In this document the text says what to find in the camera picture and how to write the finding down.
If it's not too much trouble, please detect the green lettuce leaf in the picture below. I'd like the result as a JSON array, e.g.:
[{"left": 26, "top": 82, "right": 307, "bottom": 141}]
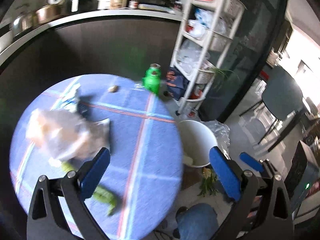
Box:
[{"left": 61, "top": 161, "right": 117, "bottom": 216}]

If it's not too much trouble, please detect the white paper food bag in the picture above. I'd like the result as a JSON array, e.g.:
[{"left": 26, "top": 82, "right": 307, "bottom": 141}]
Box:
[{"left": 25, "top": 108, "right": 111, "bottom": 162}]

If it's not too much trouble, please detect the white trash bucket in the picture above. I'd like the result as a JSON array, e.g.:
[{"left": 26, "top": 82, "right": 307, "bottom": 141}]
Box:
[{"left": 177, "top": 120, "right": 218, "bottom": 168}]

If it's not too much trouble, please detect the grey kitchen counter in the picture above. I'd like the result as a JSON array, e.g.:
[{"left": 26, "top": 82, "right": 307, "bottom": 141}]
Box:
[{"left": 1, "top": 9, "right": 183, "bottom": 67}]

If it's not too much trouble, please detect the clear plastic bag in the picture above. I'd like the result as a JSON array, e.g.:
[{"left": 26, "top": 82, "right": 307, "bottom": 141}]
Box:
[{"left": 204, "top": 120, "right": 230, "bottom": 159}]

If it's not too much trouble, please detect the dark green chair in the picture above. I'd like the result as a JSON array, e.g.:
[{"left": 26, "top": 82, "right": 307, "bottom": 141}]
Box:
[{"left": 238, "top": 65, "right": 304, "bottom": 151}]

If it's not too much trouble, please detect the blue jeans knee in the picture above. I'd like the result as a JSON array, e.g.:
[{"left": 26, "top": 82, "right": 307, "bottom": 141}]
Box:
[{"left": 175, "top": 203, "right": 219, "bottom": 239}]

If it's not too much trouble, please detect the blue plaid tablecloth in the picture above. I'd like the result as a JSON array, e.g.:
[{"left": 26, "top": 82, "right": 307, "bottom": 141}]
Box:
[{"left": 9, "top": 74, "right": 183, "bottom": 239}]

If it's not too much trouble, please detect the dark blue snack bag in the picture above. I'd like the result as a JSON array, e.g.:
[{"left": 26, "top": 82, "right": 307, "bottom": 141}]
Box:
[{"left": 166, "top": 67, "right": 189, "bottom": 101}]

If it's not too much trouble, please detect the blue silver snack wrapper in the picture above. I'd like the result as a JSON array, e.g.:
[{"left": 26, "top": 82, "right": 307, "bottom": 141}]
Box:
[{"left": 59, "top": 83, "right": 88, "bottom": 116}]

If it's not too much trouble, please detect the green plastic bottle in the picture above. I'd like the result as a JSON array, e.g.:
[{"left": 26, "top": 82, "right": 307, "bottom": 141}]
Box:
[{"left": 142, "top": 63, "right": 161, "bottom": 95}]

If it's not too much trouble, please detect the white plastic shelf rack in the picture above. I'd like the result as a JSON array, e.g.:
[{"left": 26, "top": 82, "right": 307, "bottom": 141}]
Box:
[{"left": 170, "top": 0, "right": 246, "bottom": 115}]

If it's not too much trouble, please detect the small brown nut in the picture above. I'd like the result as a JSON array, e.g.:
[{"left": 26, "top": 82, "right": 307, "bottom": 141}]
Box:
[{"left": 108, "top": 85, "right": 119, "bottom": 93}]

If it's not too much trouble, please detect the red lid jar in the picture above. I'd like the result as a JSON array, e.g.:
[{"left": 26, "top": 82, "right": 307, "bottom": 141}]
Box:
[{"left": 128, "top": 0, "right": 139, "bottom": 9}]

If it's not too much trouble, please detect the copper pot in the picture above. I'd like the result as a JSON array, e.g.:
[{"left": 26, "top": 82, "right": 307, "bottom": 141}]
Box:
[{"left": 35, "top": 4, "right": 61, "bottom": 25}]

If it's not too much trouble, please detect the black air fryer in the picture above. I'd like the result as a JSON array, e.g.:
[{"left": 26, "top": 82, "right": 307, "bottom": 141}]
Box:
[{"left": 67, "top": 0, "right": 93, "bottom": 14}]

